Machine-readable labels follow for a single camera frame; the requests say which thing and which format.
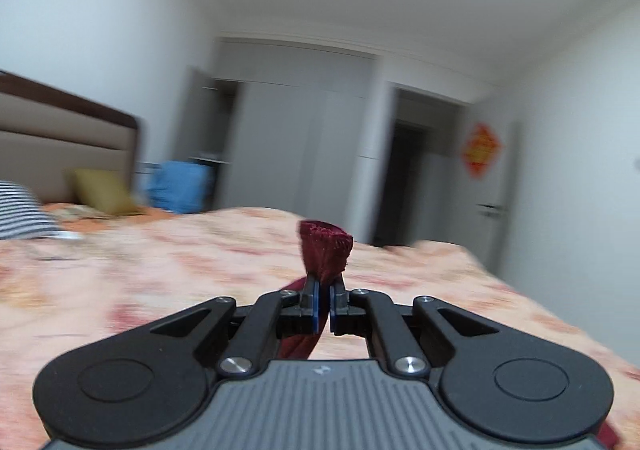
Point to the beige headboard with brown frame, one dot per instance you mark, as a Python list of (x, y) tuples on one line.
[(60, 139)]

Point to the white wardrobe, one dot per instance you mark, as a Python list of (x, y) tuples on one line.
[(290, 144)]

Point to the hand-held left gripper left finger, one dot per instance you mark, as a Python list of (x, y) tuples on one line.
[(314, 305)]

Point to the blue cloth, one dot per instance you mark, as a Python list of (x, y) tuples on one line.
[(177, 187)]

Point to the red diamond door decoration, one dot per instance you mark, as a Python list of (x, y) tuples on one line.
[(482, 150)]

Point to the dark red knit garment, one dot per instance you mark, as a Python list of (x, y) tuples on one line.
[(325, 250)]

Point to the olive yellow pillow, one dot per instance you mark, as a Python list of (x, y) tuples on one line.
[(105, 192)]

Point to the white door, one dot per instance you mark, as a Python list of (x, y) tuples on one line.
[(487, 235)]

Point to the white door frame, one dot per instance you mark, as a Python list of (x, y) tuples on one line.
[(385, 154)]

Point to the floral orange blanket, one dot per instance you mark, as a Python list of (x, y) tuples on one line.
[(150, 270)]

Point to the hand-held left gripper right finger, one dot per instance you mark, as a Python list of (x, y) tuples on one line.
[(332, 307)]

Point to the black white striped pillow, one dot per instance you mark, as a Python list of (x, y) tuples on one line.
[(20, 215)]

